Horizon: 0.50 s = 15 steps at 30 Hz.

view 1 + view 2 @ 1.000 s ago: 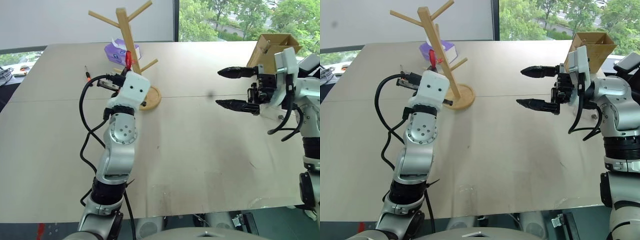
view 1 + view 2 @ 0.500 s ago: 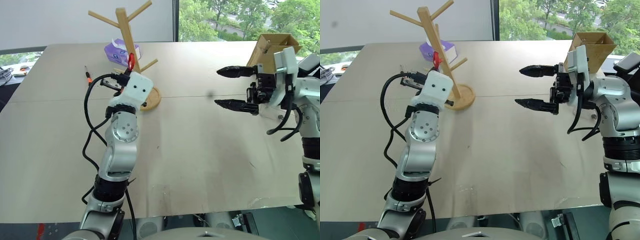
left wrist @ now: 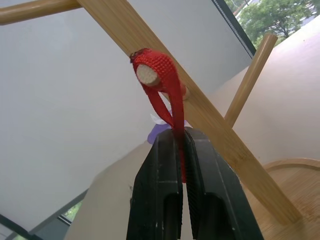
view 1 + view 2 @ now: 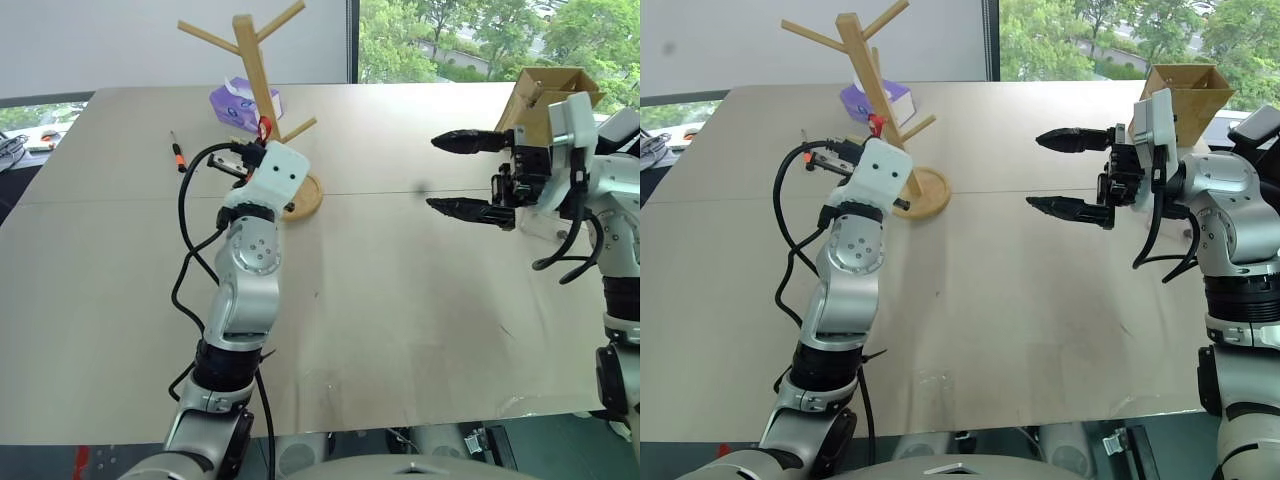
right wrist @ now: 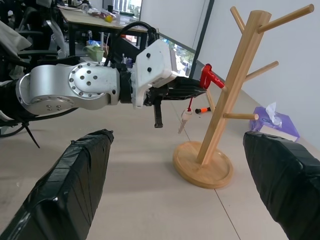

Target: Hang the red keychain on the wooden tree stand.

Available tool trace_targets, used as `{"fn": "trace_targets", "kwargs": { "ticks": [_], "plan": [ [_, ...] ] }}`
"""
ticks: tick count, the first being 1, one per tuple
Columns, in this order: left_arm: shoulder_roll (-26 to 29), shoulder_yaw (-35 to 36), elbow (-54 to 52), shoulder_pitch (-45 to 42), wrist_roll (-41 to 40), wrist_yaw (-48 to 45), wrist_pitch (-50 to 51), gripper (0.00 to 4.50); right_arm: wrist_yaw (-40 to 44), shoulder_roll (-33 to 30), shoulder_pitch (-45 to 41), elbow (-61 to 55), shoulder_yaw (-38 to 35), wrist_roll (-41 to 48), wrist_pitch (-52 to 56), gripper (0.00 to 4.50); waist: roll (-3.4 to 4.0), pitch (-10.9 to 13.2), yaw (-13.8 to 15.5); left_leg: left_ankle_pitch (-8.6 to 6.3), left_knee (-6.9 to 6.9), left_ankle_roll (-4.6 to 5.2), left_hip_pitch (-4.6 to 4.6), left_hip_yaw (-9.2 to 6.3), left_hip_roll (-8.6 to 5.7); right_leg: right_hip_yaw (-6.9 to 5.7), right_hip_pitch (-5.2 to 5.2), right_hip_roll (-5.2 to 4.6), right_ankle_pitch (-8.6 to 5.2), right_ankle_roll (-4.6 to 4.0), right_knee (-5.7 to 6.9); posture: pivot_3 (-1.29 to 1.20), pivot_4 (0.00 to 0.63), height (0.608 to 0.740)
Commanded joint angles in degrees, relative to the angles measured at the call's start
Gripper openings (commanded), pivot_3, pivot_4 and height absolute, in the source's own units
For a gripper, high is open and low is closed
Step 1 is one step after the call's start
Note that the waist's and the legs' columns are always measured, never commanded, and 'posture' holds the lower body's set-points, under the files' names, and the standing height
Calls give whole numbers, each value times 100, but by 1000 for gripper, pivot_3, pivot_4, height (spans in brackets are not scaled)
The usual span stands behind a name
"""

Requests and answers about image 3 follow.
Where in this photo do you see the purple and white charm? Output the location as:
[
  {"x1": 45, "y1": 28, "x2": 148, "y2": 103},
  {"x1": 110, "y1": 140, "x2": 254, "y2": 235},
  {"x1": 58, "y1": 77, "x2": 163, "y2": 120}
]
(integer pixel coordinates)
[{"x1": 147, "y1": 107, "x2": 193, "y2": 145}]

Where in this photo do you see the white roller window blind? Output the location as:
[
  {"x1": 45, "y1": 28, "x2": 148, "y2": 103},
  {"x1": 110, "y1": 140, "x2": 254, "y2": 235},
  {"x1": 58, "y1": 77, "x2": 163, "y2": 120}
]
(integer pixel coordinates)
[{"x1": 0, "y1": 0, "x2": 254, "y2": 235}]

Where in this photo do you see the wooden tree stand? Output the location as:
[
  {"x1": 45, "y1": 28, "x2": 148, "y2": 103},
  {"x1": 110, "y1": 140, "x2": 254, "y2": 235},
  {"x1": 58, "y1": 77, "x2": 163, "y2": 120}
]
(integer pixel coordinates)
[{"x1": 0, "y1": 0, "x2": 320, "y2": 240}]

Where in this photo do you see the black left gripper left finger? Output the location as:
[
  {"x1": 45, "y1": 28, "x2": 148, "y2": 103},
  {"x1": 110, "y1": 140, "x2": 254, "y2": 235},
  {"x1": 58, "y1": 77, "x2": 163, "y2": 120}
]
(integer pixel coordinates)
[{"x1": 125, "y1": 128, "x2": 184, "y2": 240}]

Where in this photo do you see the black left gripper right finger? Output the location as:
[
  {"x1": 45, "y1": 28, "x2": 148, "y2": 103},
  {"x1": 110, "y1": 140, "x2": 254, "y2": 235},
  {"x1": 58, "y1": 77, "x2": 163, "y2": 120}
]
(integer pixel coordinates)
[{"x1": 183, "y1": 127, "x2": 265, "y2": 240}]

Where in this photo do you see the red keychain strap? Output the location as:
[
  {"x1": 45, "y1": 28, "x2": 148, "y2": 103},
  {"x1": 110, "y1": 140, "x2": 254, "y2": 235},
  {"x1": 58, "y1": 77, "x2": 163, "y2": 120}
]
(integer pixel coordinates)
[{"x1": 129, "y1": 48, "x2": 188, "y2": 183}]

